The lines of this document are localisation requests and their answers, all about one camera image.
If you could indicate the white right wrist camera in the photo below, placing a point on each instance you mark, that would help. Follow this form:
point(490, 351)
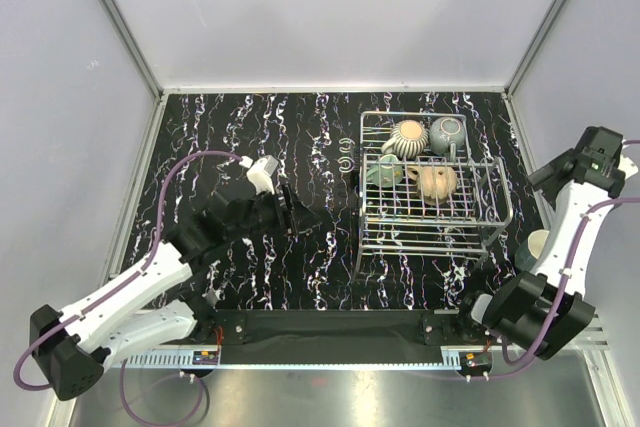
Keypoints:
point(628, 167)

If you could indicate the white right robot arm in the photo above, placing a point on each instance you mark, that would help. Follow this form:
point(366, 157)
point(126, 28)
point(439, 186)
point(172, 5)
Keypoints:
point(541, 310)

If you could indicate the aluminium frame post left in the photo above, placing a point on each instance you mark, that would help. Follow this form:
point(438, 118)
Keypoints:
point(132, 47)

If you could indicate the black marble pattern mat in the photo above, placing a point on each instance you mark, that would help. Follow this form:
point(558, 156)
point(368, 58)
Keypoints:
point(315, 138)

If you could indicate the mint green cup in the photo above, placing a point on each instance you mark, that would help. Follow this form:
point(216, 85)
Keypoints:
point(385, 172)

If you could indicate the tan glazed ceramic mug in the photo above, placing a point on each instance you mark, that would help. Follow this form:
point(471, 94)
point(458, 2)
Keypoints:
point(433, 184)

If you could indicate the grey-blue speckled ceramic mug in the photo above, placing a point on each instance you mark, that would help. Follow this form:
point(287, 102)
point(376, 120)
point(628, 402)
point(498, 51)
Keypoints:
point(447, 135)

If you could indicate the aluminium frame post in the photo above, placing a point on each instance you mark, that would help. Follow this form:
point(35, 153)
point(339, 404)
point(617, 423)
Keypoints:
point(541, 34)
point(132, 47)

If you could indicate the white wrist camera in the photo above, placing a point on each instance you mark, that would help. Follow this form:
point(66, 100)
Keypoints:
point(260, 172)
point(628, 167)

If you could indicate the aluminium frame post right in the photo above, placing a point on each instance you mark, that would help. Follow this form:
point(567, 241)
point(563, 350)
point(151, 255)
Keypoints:
point(541, 34)

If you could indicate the teal faceted ceramic mug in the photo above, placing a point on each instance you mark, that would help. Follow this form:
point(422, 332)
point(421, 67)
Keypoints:
point(526, 256)

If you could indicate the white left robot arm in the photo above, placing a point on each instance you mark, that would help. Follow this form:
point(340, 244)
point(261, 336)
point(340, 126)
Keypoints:
point(73, 346)

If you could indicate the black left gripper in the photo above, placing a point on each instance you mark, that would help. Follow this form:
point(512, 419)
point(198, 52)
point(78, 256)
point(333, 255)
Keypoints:
point(295, 211)

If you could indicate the white ribbed ceramic mug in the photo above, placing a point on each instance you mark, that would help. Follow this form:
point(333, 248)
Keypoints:
point(408, 139)

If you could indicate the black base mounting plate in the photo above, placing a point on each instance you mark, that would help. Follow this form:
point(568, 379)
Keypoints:
point(341, 338)

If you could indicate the silver wire dish rack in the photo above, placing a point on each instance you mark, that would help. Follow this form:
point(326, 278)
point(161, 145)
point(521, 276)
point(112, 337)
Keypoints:
point(396, 223)

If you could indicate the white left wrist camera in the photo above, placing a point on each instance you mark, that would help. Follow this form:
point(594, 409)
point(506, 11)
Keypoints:
point(260, 172)

